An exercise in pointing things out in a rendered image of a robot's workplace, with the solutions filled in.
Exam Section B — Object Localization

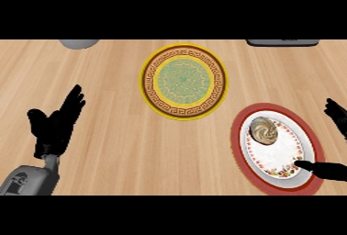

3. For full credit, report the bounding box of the red-rimmed white floral plate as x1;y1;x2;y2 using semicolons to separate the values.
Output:
229;102;327;196

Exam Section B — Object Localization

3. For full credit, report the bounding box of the dark grey flat appliance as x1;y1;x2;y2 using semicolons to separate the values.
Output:
246;39;321;48

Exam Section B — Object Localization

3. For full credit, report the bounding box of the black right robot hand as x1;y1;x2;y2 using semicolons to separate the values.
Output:
293;97;347;183

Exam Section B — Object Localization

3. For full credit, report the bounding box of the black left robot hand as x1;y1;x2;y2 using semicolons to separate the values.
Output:
26;84;89;160

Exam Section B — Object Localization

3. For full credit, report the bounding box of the pale grey round object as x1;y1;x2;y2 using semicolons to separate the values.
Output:
58;39;101;50

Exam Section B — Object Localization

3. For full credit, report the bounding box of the beige swirl cupcake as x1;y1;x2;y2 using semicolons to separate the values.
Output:
249;116;281;146

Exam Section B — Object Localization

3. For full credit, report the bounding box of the yellow and green patterned plate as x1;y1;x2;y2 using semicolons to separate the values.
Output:
139;42;229;121

